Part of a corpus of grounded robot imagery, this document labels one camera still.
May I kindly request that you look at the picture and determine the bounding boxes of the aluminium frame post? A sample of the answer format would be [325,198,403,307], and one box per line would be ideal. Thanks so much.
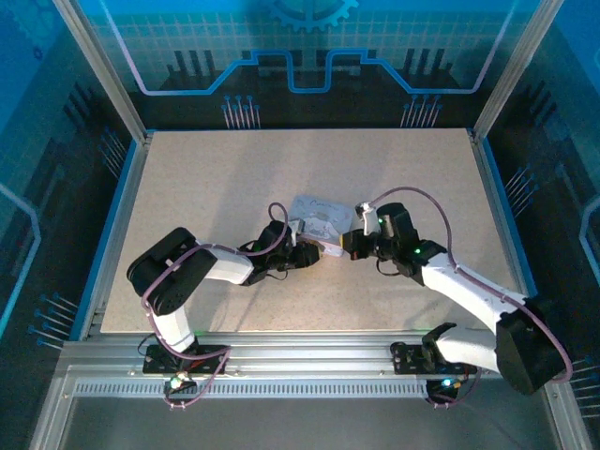
[470,0,566,142]
[51,0,155,143]

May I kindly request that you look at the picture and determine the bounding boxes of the aluminium table edge rail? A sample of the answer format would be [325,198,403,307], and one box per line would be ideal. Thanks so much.
[54,331,564,377]

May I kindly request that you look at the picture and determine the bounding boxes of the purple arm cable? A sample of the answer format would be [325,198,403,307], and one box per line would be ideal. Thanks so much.
[140,202,291,411]
[369,186,574,410]

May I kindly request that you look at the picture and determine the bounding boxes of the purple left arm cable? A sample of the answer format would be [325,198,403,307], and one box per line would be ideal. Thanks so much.
[140,202,291,411]

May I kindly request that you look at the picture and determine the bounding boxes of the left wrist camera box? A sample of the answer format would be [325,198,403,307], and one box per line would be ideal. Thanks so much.
[286,218,307,245]

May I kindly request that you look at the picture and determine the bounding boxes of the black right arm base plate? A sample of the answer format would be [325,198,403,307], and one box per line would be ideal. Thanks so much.
[390,339,480,375]

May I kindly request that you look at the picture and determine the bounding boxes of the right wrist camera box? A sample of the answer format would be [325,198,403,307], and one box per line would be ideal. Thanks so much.
[354,202,381,235]

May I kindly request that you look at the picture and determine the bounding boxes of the slotted grey cable duct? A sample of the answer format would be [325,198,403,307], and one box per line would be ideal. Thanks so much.
[73,381,548,398]

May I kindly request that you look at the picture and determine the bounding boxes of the clear plastic bag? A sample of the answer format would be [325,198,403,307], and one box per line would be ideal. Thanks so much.
[286,192,356,259]

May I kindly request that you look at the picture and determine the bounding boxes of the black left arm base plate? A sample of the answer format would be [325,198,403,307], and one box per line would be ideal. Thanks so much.
[142,344,232,375]

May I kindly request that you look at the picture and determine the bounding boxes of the lit right connector board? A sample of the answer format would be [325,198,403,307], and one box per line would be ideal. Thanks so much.
[425,377,464,400]

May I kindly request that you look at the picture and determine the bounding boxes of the aluminium side rail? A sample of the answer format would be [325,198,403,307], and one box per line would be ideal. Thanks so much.
[467,130,541,339]
[78,130,155,341]

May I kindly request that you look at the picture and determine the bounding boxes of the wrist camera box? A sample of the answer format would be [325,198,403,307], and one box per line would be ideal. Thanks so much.
[354,202,381,235]
[286,218,307,245]

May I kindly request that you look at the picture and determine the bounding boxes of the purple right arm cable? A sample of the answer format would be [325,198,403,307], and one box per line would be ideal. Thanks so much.
[369,186,574,410]

